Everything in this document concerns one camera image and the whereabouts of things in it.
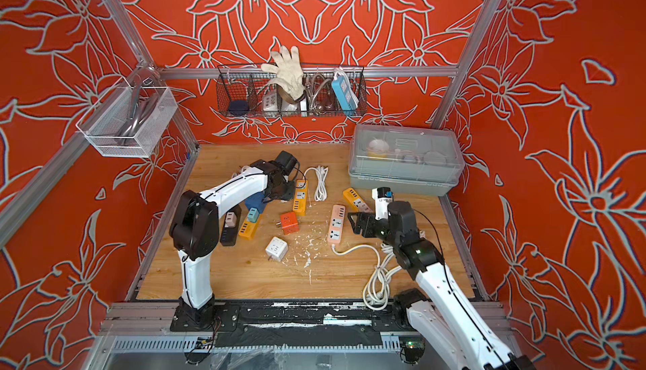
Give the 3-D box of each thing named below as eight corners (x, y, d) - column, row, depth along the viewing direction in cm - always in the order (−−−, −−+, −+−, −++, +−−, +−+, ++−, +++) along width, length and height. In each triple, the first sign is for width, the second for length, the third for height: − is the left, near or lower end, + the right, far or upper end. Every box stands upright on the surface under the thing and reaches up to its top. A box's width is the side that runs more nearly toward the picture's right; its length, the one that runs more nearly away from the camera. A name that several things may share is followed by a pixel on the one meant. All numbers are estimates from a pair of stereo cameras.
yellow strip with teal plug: (240, 237, 91) (235, 229, 86) (251, 214, 98) (247, 206, 93) (251, 240, 91) (247, 232, 86) (262, 217, 97) (258, 208, 92)
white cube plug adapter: (265, 258, 86) (262, 252, 82) (275, 241, 90) (272, 235, 86) (280, 265, 85) (278, 260, 81) (289, 248, 89) (288, 242, 85)
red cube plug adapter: (284, 236, 90) (283, 232, 87) (280, 219, 94) (279, 215, 92) (300, 231, 91) (300, 227, 88) (296, 214, 95) (295, 210, 93)
